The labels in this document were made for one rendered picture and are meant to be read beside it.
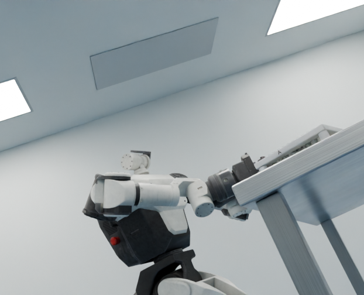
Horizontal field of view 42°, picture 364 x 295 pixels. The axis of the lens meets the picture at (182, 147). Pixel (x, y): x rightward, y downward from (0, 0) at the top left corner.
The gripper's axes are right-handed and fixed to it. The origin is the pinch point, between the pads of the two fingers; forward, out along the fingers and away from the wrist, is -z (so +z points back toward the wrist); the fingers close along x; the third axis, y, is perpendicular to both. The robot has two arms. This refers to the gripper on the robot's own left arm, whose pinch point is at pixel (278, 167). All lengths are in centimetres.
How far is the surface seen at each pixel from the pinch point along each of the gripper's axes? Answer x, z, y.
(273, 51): -188, 111, -314
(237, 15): -187, 80, -212
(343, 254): 33.8, 1.7, -14.3
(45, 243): -87, 315, -103
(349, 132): 19, -54, 75
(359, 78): -130, 74, -397
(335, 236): 27.5, 1.5, -14.4
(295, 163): 20, -46, 79
